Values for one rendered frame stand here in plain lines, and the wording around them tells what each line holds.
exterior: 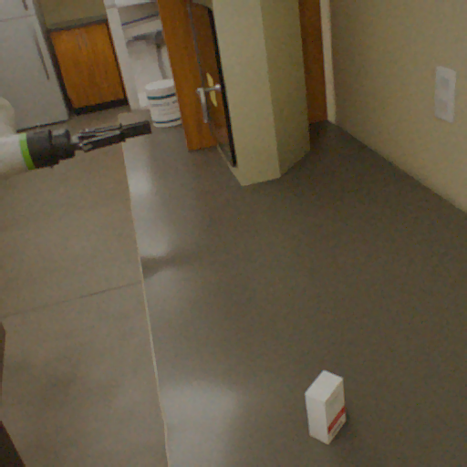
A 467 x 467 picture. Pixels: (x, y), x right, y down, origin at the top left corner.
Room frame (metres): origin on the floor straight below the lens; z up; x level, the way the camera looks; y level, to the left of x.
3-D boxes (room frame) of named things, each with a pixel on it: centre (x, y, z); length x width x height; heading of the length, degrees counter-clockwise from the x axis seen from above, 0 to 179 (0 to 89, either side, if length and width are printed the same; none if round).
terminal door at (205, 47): (1.45, -0.01, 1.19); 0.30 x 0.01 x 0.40; 8
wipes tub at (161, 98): (2.01, 0.17, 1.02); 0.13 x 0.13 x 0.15
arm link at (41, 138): (1.27, 0.43, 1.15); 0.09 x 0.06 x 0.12; 8
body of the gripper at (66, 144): (1.28, 0.35, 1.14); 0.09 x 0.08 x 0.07; 98
